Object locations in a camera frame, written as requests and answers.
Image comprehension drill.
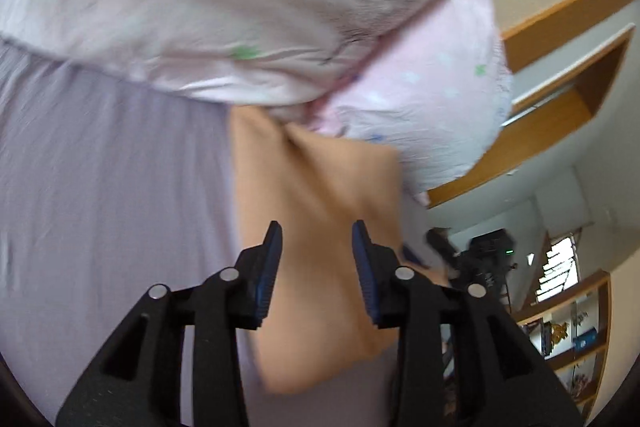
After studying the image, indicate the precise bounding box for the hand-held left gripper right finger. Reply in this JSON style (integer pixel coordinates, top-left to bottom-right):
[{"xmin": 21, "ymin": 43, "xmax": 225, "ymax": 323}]
[{"xmin": 351, "ymin": 219, "xmax": 584, "ymax": 427}]

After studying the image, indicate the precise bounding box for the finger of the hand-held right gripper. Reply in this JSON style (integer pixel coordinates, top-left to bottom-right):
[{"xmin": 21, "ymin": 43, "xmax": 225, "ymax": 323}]
[{"xmin": 425, "ymin": 228, "xmax": 460, "ymax": 279}]

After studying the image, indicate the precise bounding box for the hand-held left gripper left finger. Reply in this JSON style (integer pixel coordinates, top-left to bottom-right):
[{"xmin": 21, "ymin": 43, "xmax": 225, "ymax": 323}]
[{"xmin": 55, "ymin": 220, "xmax": 283, "ymax": 427}]

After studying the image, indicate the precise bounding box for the orange cloth garment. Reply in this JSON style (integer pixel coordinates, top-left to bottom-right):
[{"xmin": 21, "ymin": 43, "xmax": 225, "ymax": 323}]
[{"xmin": 227, "ymin": 107, "xmax": 453, "ymax": 397}]

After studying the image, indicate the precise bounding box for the window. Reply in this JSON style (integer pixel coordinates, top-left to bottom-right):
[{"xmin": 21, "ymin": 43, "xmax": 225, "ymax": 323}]
[{"xmin": 534, "ymin": 232, "xmax": 582, "ymax": 304}]

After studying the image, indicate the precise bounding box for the wooden bookshelf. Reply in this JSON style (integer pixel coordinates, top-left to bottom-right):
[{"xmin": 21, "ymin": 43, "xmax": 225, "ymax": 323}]
[{"xmin": 515, "ymin": 271, "xmax": 614, "ymax": 424}]

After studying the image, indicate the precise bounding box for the lavender bed sheet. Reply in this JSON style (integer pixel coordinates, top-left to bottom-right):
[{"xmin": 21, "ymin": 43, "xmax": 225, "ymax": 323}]
[{"xmin": 0, "ymin": 42, "xmax": 451, "ymax": 427}]

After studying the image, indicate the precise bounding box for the wooden closet frame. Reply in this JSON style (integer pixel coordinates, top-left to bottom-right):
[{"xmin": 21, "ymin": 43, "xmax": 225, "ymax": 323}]
[{"xmin": 427, "ymin": 0, "xmax": 640, "ymax": 208}]

